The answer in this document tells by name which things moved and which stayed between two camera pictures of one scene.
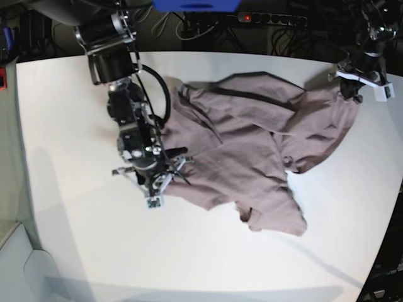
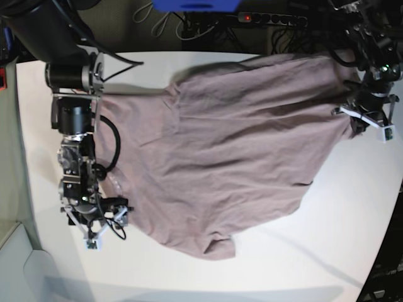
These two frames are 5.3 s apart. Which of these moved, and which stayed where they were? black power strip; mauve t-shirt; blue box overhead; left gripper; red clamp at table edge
Moved: left gripper; mauve t-shirt
Stayed: blue box overhead; red clamp at table edge; black power strip
